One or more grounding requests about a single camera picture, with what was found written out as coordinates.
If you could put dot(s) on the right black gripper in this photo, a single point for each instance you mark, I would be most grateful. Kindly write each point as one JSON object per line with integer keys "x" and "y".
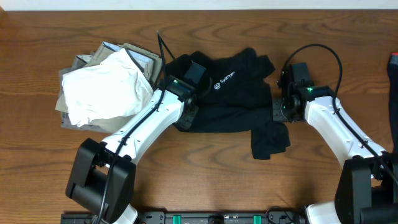
{"x": 277, "y": 114}

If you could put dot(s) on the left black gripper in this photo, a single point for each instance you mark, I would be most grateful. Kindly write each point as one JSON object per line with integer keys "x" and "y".
{"x": 188, "y": 123}

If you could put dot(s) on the black t-shirt with logo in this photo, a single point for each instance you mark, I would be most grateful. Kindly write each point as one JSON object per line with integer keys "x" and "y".
{"x": 239, "y": 100}

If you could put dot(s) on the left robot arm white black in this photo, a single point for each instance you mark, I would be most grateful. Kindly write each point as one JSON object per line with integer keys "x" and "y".
{"x": 103, "y": 173}

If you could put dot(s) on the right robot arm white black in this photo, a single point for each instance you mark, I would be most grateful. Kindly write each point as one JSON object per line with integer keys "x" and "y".
{"x": 367, "y": 189}

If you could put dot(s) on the beige folded trousers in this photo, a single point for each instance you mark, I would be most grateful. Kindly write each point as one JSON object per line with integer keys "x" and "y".
{"x": 146, "y": 60}

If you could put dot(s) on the dark object red tip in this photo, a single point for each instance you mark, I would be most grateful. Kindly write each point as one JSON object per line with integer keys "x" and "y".
{"x": 392, "y": 74}

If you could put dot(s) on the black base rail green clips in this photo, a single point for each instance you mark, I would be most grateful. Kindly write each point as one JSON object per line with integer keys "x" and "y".
{"x": 270, "y": 217}

